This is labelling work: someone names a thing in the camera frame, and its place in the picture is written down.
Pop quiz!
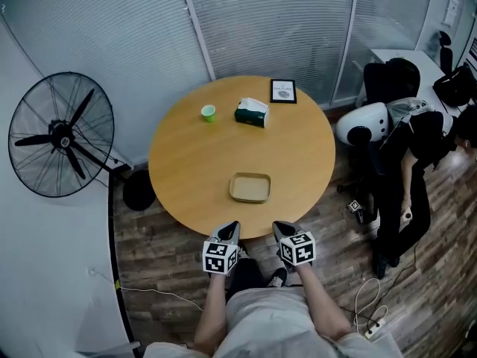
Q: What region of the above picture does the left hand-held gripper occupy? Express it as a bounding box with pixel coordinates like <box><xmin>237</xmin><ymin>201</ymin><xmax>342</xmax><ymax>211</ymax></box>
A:
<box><xmin>202</xmin><ymin>220</ymin><xmax>242</xmax><ymax>277</ymax></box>

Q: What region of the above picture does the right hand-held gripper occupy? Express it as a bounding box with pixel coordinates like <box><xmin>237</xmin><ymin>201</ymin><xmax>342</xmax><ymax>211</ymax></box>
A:
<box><xmin>271</xmin><ymin>220</ymin><xmax>318</xmax><ymax>274</ymax></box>

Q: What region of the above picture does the person's left forearm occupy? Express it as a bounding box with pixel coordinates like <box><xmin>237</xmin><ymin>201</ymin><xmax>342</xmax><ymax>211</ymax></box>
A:
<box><xmin>192</xmin><ymin>272</ymin><xmax>229</xmax><ymax>354</ymax></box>

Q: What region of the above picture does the person's right forearm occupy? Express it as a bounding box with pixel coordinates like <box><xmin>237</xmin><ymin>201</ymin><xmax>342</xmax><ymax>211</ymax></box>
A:
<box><xmin>296</xmin><ymin>263</ymin><xmax>354</xmax><ymax>342</ymax></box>

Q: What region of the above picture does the spare hand-held gripper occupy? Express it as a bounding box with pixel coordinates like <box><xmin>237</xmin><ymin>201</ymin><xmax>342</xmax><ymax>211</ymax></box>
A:
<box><xmin>346</xmin><ymin>198</ymin><xmax>374</xmax><ymax>226</ymax></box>

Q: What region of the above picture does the person's light grey shirt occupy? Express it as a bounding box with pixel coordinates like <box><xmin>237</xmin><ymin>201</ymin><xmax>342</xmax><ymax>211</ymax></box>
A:
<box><xmin>143</xmin><ymin>286</ymin><xmax>404</xmax><ymax>358</ymax></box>

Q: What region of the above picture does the dark green tissue box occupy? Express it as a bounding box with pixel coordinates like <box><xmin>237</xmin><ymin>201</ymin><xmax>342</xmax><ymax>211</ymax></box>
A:
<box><xmin>233</xmin><ymin>97</ymin><xmax>271</xmax><ymax>130</ymax></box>

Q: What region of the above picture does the green paper cup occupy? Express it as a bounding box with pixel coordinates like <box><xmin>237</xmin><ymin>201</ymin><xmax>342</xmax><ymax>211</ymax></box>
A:
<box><xmin>200</xmin><ymin>104</ymin><xmax>218</xmax><ymax>124</ymax></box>

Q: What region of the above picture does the white shell office chair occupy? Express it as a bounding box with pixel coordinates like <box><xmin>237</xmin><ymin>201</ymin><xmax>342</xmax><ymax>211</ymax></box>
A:
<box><xmin>335</xmin><ymin>101</ymin><xmax>391</xmax><ymax>201</ymax></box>

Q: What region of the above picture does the white power strip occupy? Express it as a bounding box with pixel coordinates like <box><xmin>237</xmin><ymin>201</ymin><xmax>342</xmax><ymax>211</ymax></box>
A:
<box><xmin>364</xmin><ymin>316</ymin><xmax>389</xmax><ymax>340</ymax></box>

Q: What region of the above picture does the black mesh office chair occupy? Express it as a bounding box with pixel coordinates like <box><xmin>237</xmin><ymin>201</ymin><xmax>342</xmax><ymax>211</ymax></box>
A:
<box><xmin>362</xmin><ymin>57</ymin><xmax>422</xmax><ymax>107</ymax></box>

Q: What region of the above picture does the black standing fan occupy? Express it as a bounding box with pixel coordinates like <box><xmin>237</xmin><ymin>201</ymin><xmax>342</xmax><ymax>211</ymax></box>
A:
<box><xmin>7</xmin><ymin>71</ymin><xmax>157</xmax><ymax>213</ymax></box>

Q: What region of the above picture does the white desk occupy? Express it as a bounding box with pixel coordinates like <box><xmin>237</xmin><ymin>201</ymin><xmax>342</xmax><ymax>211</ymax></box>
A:
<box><xmin>356</xmin><ymin>48</ymin><xmax>469</xmax><ymax>119</ymax></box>

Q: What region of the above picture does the black backpack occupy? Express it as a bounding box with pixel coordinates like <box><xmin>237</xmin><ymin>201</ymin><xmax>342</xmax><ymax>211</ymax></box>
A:
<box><xmin>432</xmin><ymin>64</ymin><xmax>477</xmax><ymax>108</ymax></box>

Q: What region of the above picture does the black chair with headrest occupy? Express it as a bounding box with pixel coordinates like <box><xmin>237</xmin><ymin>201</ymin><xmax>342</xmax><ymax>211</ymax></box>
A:
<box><xmin>437</xmin><ymin>30</ymin><xmax>455</xmax><ymax>75</ymax></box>

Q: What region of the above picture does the white paper notice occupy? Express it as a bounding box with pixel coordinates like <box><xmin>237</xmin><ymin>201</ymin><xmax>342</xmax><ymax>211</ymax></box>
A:
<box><xmin>442</xmin><ymin>0</ymin><xmax>462</xmax><ymax>28</ymax></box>

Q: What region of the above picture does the coiled white cable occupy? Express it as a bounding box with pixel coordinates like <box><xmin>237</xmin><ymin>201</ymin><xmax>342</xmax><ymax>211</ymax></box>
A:
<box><xmin>352</xmin><ymin>277</ymin><xmax>384</xmax><ymax>328</ymax></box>

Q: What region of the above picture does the black picture frame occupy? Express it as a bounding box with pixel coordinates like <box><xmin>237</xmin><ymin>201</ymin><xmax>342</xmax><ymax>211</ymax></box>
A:
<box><xmin>269</xmin><ymin>78</ymin><xmax>298</xmax><ymax>105</ymax></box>

